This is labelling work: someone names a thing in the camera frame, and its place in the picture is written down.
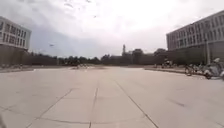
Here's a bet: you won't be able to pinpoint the raised kerb strip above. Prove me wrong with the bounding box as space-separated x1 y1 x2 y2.
143 67 205 76

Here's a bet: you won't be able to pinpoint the grey concrete slab plaza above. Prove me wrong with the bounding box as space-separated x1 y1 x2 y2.
0 66 224 128

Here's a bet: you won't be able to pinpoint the pale building with window rows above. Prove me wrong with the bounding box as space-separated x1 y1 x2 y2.
0 15 33 66

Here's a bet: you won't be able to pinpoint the grey building with window rows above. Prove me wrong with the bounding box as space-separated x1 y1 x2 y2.
165 9 224 65

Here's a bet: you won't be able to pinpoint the tower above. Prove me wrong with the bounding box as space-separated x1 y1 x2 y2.
121 44 127 56

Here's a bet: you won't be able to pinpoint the row of dark trees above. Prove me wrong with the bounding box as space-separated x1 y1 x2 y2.
23 48 174 67

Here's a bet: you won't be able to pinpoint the row of parked bicycles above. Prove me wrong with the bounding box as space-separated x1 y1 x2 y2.
161 59 208 77

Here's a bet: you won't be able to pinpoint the pole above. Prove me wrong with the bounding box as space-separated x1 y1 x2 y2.
205 35 211 66

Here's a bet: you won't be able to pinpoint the white scooter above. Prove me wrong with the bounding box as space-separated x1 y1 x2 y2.
203 58 224 81

